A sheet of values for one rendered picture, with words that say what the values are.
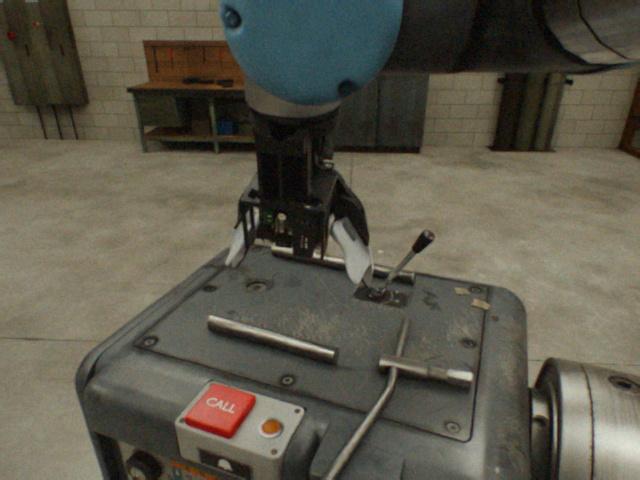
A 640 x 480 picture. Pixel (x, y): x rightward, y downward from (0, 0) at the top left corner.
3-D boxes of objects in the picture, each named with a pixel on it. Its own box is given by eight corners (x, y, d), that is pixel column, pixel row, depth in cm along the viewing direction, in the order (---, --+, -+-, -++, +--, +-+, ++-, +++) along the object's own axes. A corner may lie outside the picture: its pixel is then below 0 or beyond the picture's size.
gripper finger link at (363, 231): (340, 258, 46) (291, 195, 42) (343, 247, 48) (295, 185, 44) (380, 242, 44) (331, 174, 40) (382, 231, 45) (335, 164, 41)
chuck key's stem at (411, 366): (470, 381, 58) (380, 362, 61) (472, 368, 57) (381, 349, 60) (469, 394, 56) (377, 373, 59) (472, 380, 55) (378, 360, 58)
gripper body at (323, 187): (242, 255, 40) (226, 127, 32) (268, 202, 47) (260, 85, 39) (327, 267, 39) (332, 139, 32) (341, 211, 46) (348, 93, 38)
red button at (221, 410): (185, 430, 52) (183, 416, 51) (215, 393, 57) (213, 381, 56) (231, 445, 50) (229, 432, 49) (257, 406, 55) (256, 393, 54)
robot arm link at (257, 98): (258, 29, 36) (359, 37, 35) (261, 87, 39) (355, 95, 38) (226, 59, 31) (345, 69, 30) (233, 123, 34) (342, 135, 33)
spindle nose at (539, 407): (500, 571, 62) (530, 441, 56) (501, 466, 81) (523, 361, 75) (524, 580, 61) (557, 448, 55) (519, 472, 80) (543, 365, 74)
